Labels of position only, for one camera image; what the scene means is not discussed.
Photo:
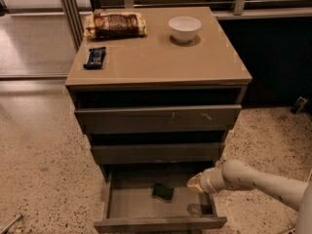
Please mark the grey drawer cabinet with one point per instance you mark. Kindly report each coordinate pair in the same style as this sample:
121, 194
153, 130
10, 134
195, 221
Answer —
157, 71

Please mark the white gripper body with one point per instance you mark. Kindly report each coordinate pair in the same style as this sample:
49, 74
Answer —
207, 180

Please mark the small dark floor bracket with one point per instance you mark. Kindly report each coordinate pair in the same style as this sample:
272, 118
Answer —
300, 103

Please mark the white ceramic bowl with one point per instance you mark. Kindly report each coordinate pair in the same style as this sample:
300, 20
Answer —
184, 29

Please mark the dark blue candy bar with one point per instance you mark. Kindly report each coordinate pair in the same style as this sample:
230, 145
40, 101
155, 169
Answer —
95, 58

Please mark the brown snack bag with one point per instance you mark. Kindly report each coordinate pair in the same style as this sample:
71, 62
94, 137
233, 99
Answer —
108, 25

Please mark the grey middle drawer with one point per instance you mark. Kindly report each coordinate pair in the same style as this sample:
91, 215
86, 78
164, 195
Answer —
157, 153

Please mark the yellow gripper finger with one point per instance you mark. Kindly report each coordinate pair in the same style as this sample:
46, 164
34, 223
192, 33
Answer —
194, 184

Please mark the green yellow sponge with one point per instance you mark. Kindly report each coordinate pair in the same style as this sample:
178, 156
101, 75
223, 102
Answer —
163, 192

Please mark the grey top drawer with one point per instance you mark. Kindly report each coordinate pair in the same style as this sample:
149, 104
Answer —
157, 119

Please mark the grey open bottom drawer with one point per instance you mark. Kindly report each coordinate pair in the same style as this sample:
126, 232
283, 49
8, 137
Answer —
130, 207

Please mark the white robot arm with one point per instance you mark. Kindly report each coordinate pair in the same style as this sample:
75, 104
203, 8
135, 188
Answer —
237, 175

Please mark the metal rod on floor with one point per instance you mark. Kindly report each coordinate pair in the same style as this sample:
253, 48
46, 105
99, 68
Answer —
10, 224

